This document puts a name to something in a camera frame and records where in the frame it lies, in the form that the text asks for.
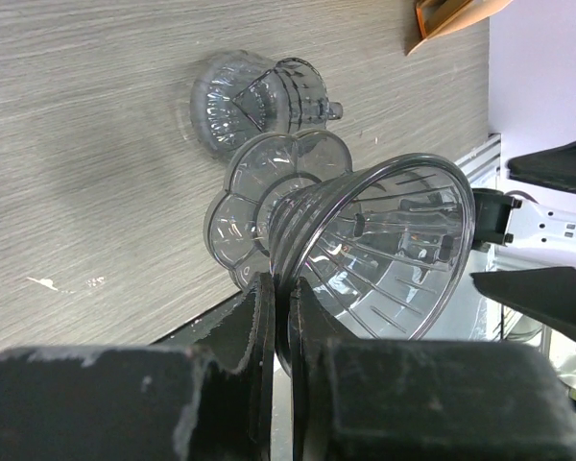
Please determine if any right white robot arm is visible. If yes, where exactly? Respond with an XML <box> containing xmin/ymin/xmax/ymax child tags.
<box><xmin>471</xmin><ymin>141</ymin><xmax>576</xmax><ymax>342</ymax></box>

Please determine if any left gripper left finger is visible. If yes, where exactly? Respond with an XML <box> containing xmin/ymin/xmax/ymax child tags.
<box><xmin>0</xmin><ymin>274</ymin><xmax>275</xmax><ymax>460</ymax></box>

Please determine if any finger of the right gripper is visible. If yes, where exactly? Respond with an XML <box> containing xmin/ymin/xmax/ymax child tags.
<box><xmin>470</xmin><ymin>266</ymin><xmax>576</xmax><ymax>342</ymax></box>
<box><xmin>507</xmin><ymin>141</ymin><xmax>576</xmax><ymax>194</ymax></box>

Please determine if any grey plastic measuring cup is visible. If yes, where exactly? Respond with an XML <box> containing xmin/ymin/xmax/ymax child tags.
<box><xmin>187</xmin><ymin>50</ymin><xmax>344</xmax><ymax>161</ymax></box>

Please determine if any grey plastic dripper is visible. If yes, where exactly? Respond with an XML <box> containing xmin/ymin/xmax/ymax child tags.
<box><xmin>204</xmin><ymin>130</ymin><xmax>475</xmax><ymax>367</ymax></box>

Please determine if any orange filter holder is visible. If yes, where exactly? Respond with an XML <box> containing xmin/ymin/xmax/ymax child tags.
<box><xmin>406</xmin><ymin>0</ymin><xmax>512</xmax><ymax>56</ymax></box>

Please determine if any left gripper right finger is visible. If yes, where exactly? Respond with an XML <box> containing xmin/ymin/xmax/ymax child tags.
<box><xmin>287</xmin><ymin>279</ymin><xmax>576</xmax><ymax>460</ymax></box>

